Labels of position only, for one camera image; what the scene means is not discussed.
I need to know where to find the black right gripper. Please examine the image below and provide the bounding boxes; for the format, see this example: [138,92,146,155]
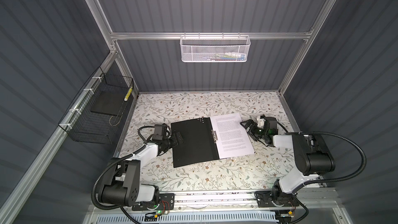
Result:
[241,120,267,141]

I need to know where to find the white printed sheet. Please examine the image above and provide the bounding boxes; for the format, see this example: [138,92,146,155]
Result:
[210,113,255,159]

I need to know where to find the orange folder black inside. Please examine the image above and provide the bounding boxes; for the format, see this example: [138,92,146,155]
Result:
[170,113,256,169]

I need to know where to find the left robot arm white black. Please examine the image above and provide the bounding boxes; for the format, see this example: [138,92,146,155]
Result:
[91,124,183,210]

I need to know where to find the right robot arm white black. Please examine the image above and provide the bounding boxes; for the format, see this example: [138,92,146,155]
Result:
[240,115,335,207]

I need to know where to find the floral table mat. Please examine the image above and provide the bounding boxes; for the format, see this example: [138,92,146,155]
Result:
[121,92,294,191]

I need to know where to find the yellow marker in basket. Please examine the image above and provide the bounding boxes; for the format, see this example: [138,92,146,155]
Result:
[124,87,133,102]

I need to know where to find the markers in white basket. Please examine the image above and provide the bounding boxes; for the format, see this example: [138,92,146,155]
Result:
[206,52,247,62]

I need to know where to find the black pad in basket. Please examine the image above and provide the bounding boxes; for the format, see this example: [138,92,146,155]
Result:
[90,91,125,116]

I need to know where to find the white vented panel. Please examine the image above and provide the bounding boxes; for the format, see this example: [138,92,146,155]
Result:
[94,211,279,224]

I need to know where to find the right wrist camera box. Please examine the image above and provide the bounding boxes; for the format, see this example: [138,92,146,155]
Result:
[257,115,269,129]

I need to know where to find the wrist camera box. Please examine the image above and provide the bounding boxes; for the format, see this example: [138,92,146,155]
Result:
[257,115,269,129]
[152,124,170,140]

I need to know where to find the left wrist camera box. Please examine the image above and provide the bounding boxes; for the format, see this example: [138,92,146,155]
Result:
[152,124,170,140]

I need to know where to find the black corrugated cable left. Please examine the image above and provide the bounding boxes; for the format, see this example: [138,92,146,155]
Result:
[91,125,156,224]

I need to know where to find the black corrugated cable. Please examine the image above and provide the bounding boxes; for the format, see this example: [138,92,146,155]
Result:
[91,125,156,224]
[275,121,368,184]

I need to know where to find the black wire basket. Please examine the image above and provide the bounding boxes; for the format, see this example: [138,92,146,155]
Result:
[59,69,134,145]

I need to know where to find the white wire mesh basket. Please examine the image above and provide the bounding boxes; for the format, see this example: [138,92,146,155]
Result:
[179,37,251,63]

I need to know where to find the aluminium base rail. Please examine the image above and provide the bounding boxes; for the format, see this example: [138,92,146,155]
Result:
[160,187,341,212]

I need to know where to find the aluminium frame crossbar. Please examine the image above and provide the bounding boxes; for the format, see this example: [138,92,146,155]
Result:
[111,32,309,40]

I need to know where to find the black corrugated cable right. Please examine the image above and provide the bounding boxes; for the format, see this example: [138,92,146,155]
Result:
[275,121,368,184]

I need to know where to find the aluminium frame post right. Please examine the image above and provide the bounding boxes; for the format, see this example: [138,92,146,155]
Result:
[278,0,337,95]

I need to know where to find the aluminium frame post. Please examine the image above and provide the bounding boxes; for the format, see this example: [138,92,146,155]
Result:
[278,0,337,95]
[85,0,139,95]

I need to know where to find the aluminium frame post left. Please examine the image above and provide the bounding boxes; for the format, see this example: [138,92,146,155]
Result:
[85,0,139,95]

